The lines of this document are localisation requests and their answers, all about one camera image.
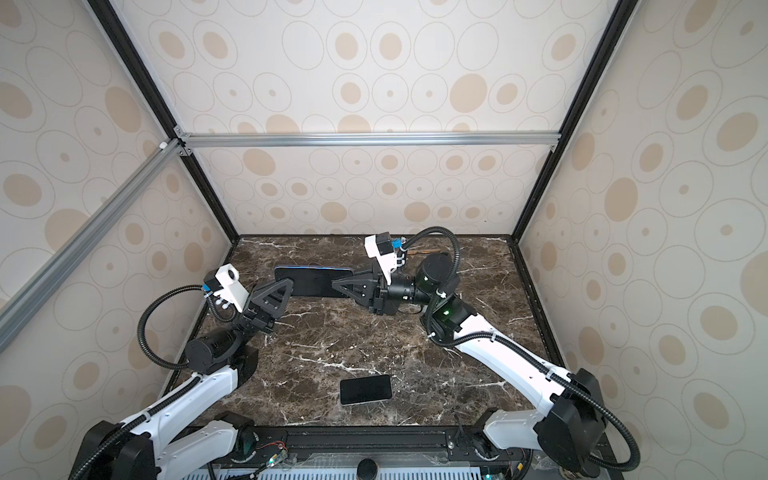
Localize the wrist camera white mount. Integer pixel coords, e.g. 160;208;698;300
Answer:
364;232;406;285
202;264;249;313

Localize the black phone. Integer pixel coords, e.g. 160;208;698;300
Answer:
274;266;354;298
339;375;392;405

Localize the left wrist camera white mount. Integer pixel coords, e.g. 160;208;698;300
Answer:
202;264;249;313

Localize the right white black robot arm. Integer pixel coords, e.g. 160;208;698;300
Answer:
331;226;641;477

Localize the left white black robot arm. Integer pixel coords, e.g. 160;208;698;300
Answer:
69;279;294;479

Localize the black knob centre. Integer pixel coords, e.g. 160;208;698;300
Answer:
356;458;379;480

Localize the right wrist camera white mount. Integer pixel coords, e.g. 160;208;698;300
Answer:
364;232;406;285

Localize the diagonal aluminium rail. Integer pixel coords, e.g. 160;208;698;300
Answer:
1;139;181;350

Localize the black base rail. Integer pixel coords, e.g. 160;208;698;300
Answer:
105;423;625;480

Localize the horizontal aluminium rail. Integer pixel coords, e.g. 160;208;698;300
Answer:
180;130;561;148

